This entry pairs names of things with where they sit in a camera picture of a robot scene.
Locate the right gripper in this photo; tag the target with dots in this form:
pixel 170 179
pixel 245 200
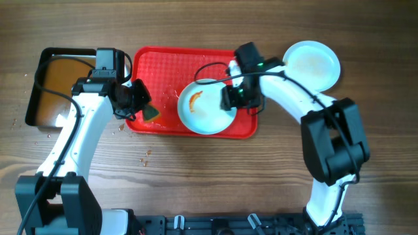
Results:
pixel 228 96

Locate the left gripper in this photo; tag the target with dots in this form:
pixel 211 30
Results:
pixel 143 98

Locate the green and orange sponge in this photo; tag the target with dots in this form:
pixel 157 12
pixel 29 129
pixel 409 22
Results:
pixel 150 113

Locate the white plate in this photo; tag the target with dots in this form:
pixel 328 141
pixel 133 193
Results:
pixel 313 64
pixel 199 109

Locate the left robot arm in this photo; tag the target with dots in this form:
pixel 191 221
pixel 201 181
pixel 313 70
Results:
pixel 58 199

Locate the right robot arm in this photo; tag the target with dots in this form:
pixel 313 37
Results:
pixel 334 143

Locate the red plastic serving tray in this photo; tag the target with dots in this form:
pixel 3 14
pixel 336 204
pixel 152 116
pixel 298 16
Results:
pixel 166 71

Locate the black water-filled tub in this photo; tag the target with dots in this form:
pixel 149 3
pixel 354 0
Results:
pixel 46 110

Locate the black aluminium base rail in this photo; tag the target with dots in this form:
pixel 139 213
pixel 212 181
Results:
pixel 280 224

